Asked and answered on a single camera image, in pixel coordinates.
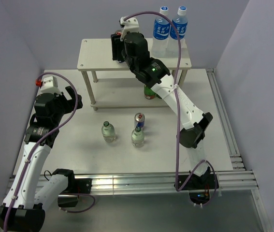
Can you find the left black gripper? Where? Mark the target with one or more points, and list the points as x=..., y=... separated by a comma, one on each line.
x=70, y=103

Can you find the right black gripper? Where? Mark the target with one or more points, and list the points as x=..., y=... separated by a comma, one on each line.
x=111, y=36

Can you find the Red Bull can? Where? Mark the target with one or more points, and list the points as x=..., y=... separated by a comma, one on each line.
x=119, y=46
x=139, y=121

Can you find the Pocari Sweat bottle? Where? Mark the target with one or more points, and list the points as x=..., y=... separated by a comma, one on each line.
x=161, y=31
x=180, y=22

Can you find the clear glass bottle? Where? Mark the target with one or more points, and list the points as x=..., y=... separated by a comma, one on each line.
x=137, y=137
x=108, y=132

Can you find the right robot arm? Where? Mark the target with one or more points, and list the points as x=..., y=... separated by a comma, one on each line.
x=191, y=121

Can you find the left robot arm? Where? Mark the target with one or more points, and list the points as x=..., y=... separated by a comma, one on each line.
x=24, y=209

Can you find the white two-tier shelf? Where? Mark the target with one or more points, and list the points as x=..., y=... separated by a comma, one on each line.
x=110, y=84

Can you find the left green glass bottle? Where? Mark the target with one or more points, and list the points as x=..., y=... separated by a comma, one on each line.
x=148, y=93

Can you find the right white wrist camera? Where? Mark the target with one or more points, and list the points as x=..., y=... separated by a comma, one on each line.
x=128, y=25

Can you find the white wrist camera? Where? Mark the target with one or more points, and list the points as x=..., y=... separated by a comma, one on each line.
x=128, y=25
x=48, y=85

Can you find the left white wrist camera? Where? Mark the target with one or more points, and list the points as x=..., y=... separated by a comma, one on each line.
x=48, y=85

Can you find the aluminium side rail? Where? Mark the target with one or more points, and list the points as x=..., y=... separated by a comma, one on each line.
x=236, y=158

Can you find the aluminium front rail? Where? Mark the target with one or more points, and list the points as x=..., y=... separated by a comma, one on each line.
x=159, y=183

